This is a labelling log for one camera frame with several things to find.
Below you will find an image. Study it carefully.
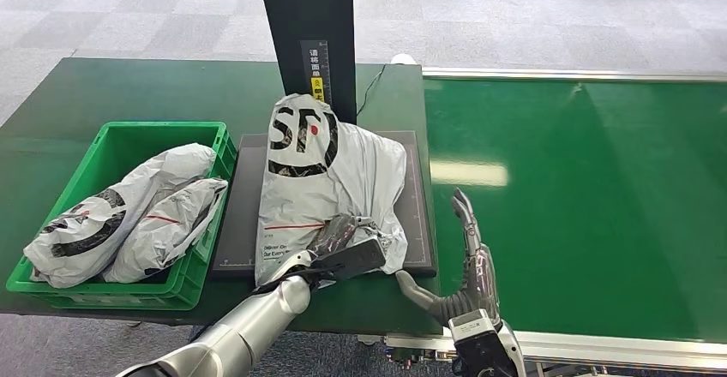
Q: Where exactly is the black and yellow post label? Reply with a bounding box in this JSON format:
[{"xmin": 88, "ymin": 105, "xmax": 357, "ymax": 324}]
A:
[{"xmin": 299, "ymin": 39, "xmax": 333, "ymax": 104}]

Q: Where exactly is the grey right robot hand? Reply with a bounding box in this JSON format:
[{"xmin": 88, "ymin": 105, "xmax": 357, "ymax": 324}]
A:
[{"xmin": 394, "ymin": 187, "xmax": 502, "ymax": 330}]

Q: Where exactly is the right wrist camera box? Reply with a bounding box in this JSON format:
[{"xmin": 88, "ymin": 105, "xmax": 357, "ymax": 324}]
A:
[{"xmin": 447, "ymin": 308, "xmax": 517, "ymax": 377}]

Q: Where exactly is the grey courier bag with QR label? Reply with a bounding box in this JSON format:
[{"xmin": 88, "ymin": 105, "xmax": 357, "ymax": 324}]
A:
[{"xmin": 254, "ymin": 93, "xmax": 410, "ymax": 290}]

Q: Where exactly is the small grey red-line courier bag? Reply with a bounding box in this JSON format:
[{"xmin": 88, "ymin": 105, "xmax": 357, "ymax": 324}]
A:
[{"xmin": 102, "ymin": 177, "xmax": 230, "ymax": 285}]

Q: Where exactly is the thin black cable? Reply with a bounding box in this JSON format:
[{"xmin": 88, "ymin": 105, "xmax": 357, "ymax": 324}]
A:
[{"xmin": 355, "ymin": 63, "xmax": 388, "ymax": 118}]

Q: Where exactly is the green conveyor belt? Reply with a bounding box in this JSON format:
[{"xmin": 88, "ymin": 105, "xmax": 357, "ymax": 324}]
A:
[{"xmin": 423, "ymin": 78, "xmax": 727, "ymax": 344}]

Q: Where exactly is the black scanner machine with post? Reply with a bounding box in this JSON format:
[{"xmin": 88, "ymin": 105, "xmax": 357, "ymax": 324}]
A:
[{"xmin": 208, "ymin": 0, "xmax": 439, "ymax": 281}]

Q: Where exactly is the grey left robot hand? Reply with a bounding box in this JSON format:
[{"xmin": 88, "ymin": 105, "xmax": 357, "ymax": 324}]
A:
[{"xmin": 306, "ymin": 212, "xmax": 380, "ymax": 263}]

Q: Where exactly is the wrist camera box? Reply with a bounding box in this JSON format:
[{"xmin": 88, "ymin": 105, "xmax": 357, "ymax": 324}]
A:
[
  {"xmin": 447, "ymin": 308, "xmax": 517, "ymax": 377},
  {"xmin": 309, "ymin": 236, "xmax": 388, "ymax": 284}
]

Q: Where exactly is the silver conveyor frame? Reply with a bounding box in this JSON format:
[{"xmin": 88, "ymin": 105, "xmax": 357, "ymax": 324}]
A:
[{"xmin": 357, "ymin": 66, "xmax": 727, "ymax": 377}]

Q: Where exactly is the large grey black-logo courier bag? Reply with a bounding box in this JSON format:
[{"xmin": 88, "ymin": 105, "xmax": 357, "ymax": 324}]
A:
[{"xmin": 23, "ymin": 142, "xmax": 218, "ymax": 290}]

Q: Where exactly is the green plastic crate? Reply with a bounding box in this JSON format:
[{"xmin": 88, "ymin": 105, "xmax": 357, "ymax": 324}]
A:
[{"xmin": 5, "ymin": 122, "xmax": 238, "ymax": 313}]

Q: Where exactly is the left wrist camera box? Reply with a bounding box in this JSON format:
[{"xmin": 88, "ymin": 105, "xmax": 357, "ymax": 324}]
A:
[{"xmin": 309, "ymin": 236, "xmax": 388, "ymax": 284}]

